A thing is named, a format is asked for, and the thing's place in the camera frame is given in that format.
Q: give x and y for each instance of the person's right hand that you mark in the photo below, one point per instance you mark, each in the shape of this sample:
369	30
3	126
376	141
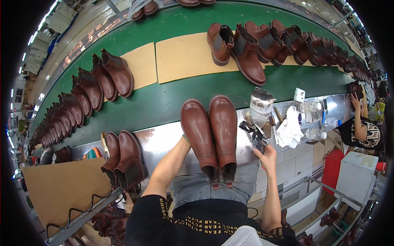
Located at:
269	160

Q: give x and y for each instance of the black spray gun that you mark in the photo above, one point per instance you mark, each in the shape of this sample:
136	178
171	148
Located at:
255	133

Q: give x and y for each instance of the brown leather ankle boot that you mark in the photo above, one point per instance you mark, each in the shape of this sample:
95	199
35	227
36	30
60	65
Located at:
197	132
223	129

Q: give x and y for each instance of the white cloth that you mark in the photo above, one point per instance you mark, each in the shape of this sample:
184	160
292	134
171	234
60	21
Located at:
289	130

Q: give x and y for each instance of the clear plastic bottle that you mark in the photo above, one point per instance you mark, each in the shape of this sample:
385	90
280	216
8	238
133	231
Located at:
310	107
315	134

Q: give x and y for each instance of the plastic wrapped jar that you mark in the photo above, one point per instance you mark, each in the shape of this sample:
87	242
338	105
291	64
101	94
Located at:
261	106

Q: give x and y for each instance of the grey metal rack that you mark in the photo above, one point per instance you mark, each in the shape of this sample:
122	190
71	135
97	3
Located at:
320	200

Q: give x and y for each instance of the small white box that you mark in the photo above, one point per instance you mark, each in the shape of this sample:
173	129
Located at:
299	94

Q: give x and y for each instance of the blue pen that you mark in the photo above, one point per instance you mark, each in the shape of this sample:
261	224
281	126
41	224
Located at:
324	112

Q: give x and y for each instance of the clear bottle blue cap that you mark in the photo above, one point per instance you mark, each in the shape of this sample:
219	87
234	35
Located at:
333	123

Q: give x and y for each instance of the person's legs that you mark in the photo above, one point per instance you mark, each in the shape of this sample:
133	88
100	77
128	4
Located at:
197	187

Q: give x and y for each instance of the pair of brown shoes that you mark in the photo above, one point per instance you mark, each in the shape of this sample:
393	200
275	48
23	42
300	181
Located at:
330	217

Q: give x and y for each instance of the green wrist band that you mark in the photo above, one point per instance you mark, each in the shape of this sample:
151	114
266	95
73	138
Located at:
186	140

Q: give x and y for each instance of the white cabinet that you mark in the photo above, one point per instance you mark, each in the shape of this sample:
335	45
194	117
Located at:
357	178

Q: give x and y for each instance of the person's body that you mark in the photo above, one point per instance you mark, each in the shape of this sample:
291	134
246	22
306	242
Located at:
197	224

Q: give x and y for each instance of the red cup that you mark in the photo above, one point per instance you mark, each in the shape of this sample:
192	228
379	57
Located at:
381	166

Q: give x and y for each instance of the curved row of brown boots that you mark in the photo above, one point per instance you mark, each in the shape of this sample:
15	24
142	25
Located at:
271	46

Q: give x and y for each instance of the long cardboard sheet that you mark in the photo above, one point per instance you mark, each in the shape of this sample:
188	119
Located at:
184	57

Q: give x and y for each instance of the dark brown ankle boot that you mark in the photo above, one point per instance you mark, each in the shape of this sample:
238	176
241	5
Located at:
111	153
130	160

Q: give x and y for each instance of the small cardboard sheet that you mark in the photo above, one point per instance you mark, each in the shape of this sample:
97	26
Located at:
141	67

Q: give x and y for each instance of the heap of dark brown boots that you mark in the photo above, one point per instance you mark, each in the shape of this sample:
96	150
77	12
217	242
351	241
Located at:
110	224

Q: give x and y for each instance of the pair of brown boots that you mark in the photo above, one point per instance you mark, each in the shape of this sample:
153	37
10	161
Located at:
195	2

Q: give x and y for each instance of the pair of boots in bag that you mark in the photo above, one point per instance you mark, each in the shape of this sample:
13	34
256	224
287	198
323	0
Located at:
144	9

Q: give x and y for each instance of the long row of brown boots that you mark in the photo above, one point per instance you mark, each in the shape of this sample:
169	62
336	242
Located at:
80	98

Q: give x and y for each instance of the large cardboard panel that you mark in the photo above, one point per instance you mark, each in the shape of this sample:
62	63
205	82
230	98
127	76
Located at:
61	187

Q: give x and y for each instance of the stack of cartons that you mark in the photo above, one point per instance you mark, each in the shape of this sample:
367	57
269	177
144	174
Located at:
55	33

